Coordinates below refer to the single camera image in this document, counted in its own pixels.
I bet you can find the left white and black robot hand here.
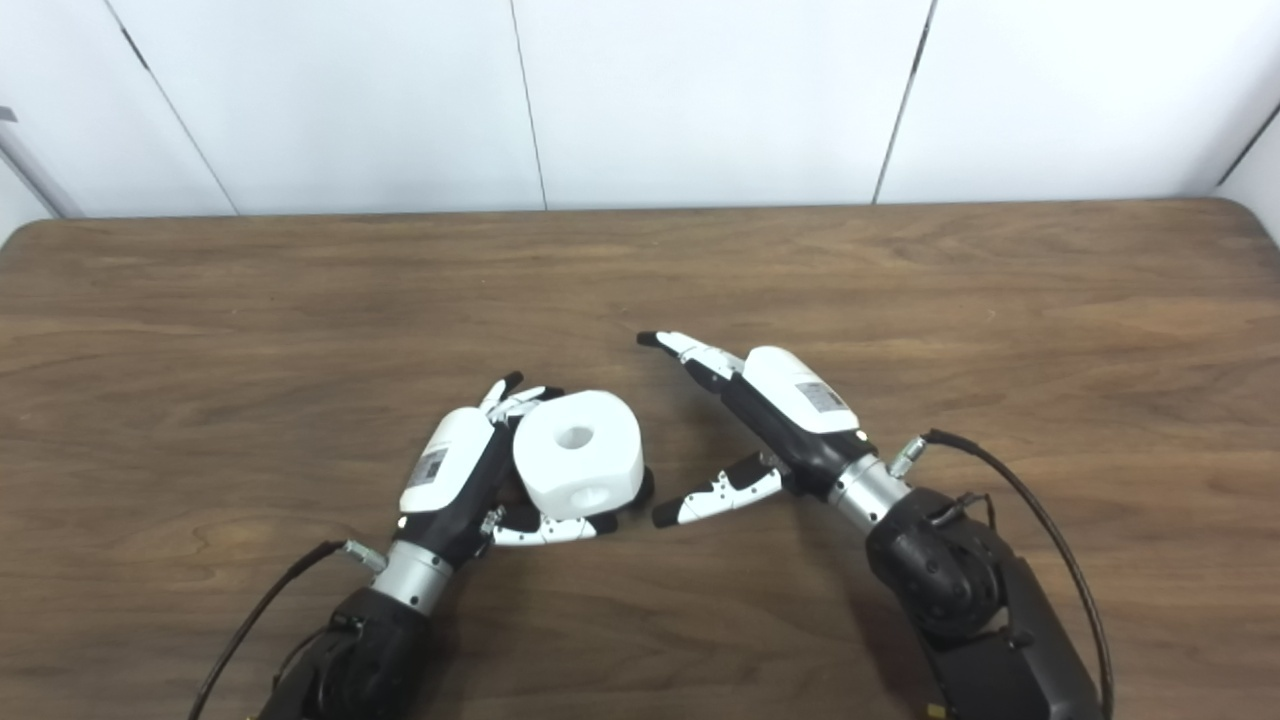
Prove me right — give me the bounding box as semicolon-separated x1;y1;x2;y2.
393;371;621;571

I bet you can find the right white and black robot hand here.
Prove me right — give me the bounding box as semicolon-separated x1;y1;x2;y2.
636;330;881;529

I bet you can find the black flanged holder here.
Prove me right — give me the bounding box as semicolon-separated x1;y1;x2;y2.
505;467;656;531

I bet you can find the round white piece with holes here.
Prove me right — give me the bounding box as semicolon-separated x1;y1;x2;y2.
512;390;645;522

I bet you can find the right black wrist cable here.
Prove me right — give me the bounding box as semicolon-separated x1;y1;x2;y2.
888;428;1116;720

